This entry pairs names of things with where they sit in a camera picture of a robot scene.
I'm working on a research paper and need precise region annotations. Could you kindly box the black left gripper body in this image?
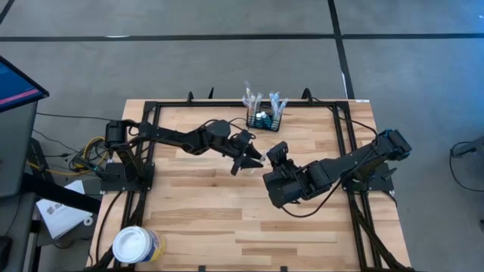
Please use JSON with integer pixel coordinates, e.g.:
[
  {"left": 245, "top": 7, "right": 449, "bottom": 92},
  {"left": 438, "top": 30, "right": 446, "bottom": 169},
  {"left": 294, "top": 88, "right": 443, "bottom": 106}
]
[{"left": 222, "top": 138, "right": 251, "bottom": 177}]

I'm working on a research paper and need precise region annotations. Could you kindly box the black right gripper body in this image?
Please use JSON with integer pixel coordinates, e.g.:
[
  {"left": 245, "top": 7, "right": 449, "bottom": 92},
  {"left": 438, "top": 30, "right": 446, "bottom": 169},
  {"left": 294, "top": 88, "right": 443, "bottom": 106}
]
[{"left": 262, "top": 158, "right": 315, "bottom": 209}]

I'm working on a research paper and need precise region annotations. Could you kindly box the white lidded yellow container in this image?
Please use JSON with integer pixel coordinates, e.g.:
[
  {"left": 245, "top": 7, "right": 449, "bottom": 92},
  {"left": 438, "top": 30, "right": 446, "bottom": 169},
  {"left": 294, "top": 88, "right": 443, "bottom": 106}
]
[{"left": 112, "top": 225, "right": 167, "bottom": 264}]

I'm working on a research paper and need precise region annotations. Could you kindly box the black diagonal bar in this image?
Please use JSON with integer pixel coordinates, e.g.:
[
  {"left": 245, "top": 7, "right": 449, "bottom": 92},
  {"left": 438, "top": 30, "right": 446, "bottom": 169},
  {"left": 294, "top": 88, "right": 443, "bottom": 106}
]
[{"left": 19, "top": 172, "right": 102, "bottom": 215}]

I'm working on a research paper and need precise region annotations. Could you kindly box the white paper booklet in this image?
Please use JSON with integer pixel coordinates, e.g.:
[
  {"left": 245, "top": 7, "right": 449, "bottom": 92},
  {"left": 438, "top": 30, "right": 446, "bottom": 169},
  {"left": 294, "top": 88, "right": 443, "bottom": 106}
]
[{"left": 36, "top": 179, "right": 95, "bottom": 240}]

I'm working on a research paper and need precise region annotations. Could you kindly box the grey cabinet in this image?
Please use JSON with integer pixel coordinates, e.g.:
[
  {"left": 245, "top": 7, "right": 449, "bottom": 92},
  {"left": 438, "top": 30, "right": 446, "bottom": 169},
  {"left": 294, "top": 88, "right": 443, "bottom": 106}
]
[{"left": 0, "top": 100, "right": 39, "bottom": 199}]

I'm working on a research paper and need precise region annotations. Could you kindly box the blue screen monitor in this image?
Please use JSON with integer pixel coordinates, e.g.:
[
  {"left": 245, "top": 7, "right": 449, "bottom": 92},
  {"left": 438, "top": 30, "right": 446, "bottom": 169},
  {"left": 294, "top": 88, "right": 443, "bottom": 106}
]
[{"left": 0, "top": 55, "right": 51, "bottom": 114}]

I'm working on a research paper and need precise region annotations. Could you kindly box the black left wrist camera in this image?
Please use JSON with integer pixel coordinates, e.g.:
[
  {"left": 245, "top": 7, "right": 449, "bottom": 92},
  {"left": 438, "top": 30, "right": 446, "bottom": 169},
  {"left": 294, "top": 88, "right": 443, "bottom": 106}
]
[{"left": 231, "top": 129, "right": 253, "bottom": 149}]

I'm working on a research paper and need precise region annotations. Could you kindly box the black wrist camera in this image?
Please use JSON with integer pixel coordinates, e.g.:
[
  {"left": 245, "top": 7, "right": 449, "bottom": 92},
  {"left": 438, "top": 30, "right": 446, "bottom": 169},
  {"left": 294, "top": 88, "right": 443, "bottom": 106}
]
[
  {"left": 231, "top": 129, "right": 253, "bottom": 149},
  {"left": 265, "top": 141, "right": 290, "bottom": 162}
]

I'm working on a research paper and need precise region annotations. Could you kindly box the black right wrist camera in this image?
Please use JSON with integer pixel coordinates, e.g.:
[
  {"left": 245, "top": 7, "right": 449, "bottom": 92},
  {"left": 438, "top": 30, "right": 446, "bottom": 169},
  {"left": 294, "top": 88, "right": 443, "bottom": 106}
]
[{"left": 265, "top": 141, "right": 290, "bottom": 162}]

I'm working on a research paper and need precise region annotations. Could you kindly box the black wire mesh basket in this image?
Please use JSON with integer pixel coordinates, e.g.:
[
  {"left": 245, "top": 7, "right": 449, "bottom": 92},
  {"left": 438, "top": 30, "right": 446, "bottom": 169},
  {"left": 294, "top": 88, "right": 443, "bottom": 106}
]
[{"left": 246, "top": 105, "right": 283, "bottom": 133}]

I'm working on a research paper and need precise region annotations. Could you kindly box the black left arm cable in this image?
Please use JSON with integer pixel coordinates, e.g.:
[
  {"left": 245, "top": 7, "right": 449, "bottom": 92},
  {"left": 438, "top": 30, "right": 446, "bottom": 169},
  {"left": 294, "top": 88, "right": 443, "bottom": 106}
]
[{"left": 197, "top": 116, "right": 258, "bottom": 141}]

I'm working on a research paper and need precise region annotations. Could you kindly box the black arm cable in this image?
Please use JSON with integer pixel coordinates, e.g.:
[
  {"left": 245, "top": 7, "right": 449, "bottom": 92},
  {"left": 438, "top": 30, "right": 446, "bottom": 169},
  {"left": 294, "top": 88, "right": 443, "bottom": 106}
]
[
  {"left": 281, "top": 96, "right": 380, "bottom": 219},
  {"left": 197, "top": 116, "right": 258, "bottom": 141}
]

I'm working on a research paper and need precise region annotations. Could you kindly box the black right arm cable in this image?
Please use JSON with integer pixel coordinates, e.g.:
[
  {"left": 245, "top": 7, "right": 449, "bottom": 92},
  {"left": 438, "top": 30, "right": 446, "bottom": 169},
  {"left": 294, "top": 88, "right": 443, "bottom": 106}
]
[{"left": 281, "top": 96, "right": 380, "bottom": 219}]

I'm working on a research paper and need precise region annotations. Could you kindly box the black aluminium table frame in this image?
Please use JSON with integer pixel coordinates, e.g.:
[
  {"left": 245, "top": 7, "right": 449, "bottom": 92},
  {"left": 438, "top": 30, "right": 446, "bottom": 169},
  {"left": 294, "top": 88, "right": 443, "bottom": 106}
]
[{"left": 87, "top": 87, "right": 414, "bottom": 272}]

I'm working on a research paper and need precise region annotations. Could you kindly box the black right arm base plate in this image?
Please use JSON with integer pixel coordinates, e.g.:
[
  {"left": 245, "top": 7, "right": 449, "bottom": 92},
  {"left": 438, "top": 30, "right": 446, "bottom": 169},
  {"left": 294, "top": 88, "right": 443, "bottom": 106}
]
[{"left": 338, "top": 161, "right": 395, "bottom": 193}]

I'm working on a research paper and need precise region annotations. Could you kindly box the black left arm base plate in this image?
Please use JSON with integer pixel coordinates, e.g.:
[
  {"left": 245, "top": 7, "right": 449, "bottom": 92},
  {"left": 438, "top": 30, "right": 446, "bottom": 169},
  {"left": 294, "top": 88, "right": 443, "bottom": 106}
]
[{"left": 99, "top": 161, "right": 156, "bottom": 193}]

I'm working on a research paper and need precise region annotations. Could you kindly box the black floor cable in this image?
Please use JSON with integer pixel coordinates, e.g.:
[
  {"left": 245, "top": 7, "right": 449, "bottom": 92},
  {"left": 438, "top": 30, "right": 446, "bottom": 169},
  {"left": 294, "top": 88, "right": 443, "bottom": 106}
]
[{"left": 36, "top": 112, "right": 122, "bottom": 122}]

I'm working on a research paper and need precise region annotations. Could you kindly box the yellow cable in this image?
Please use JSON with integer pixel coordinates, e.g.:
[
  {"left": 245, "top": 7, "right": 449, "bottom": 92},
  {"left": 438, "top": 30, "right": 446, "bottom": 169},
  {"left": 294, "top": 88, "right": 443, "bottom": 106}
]
[{"left": 26, "top": 135, "right": 111, "bottom": 177}]

